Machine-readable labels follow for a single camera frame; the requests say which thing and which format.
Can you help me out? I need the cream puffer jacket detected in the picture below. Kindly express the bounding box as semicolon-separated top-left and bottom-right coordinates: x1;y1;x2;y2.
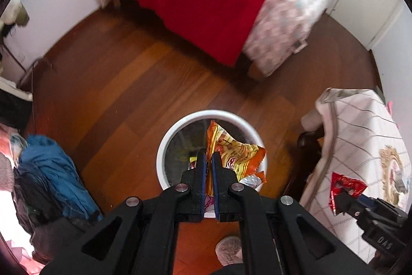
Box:
0;0;30;27

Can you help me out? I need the black garment with white stripes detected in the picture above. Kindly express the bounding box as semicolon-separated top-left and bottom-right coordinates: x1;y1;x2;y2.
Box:
0;88;33;130

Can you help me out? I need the black bin liner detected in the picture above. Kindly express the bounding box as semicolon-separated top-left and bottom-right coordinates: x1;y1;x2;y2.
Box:
165;119;258;188

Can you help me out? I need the blue jacket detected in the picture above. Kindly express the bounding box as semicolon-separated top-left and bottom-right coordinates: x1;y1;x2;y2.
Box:
19;135;104;221

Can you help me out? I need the black crumpled clothing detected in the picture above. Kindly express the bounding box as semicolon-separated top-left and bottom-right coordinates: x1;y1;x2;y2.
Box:
13;162;97;263

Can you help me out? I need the red snack wrapper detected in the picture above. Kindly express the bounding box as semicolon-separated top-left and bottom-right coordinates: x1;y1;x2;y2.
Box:
328;172;368;217

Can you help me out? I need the metal clothes rack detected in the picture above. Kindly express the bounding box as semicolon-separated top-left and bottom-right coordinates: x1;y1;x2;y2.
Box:
0;43;39;87

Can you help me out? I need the pink striped bedding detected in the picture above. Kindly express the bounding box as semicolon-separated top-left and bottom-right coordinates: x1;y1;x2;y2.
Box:
0;191;42;272

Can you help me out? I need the white round trash bin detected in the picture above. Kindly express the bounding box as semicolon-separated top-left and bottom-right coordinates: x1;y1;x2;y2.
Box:
156;110;266;219

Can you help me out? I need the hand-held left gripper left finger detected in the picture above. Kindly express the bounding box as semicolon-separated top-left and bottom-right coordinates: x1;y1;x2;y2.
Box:
40;149;208;275

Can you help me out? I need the dark wooden chair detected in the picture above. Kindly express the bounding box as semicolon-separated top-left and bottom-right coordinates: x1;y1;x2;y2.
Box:
283;131;324;198

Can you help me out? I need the bed with checkered sheet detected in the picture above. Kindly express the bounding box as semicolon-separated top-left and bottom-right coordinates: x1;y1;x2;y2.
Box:
243;0;330;77

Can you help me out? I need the floral slipper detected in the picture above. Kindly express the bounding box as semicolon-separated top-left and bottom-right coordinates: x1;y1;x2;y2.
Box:
216;236;243;266

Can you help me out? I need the red blanket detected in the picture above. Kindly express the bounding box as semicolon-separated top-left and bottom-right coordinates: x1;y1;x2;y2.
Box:
89;0;276;67

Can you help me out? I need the person's dark fleece trouser leg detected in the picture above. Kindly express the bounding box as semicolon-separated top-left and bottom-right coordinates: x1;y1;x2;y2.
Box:
212;264;248;275

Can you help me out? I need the white packet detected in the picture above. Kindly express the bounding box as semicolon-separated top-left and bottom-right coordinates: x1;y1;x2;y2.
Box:
394;162;412;198

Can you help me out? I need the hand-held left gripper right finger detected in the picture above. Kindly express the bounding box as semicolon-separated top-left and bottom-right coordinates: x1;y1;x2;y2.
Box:
211;151;375;275

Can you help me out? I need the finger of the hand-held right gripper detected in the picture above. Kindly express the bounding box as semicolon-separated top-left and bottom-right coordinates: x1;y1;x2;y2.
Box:
335;189;363;218
360;194;376;210

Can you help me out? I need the orange snack wrapper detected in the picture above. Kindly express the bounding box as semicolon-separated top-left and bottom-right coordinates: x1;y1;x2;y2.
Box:
205;120;268;214

